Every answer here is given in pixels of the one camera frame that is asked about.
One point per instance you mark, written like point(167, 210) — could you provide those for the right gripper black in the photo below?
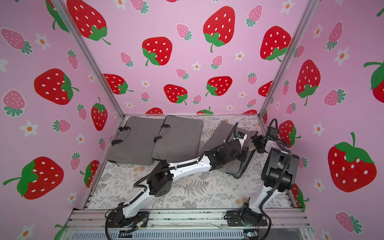
point(258, 144)

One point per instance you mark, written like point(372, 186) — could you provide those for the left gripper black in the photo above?
point(243, 152)

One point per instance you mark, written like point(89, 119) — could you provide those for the grey laptop bag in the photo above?
point(218, 137)
point(135, 142)
point(178, 139)

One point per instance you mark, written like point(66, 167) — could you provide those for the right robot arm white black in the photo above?
point(278, 174)

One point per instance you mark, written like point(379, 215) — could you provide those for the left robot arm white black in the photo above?
point(129, 215)

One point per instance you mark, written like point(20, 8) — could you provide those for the floral patterned table mat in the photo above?
point(212, 190)

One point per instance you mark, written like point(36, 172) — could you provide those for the white ribbed vent strip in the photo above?
point(179, 235)

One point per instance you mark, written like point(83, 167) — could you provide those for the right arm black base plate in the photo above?
point(245, 219)

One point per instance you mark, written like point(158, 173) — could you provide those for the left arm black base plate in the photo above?
point(118, 220)

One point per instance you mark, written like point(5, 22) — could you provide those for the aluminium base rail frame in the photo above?
point(287, 224)

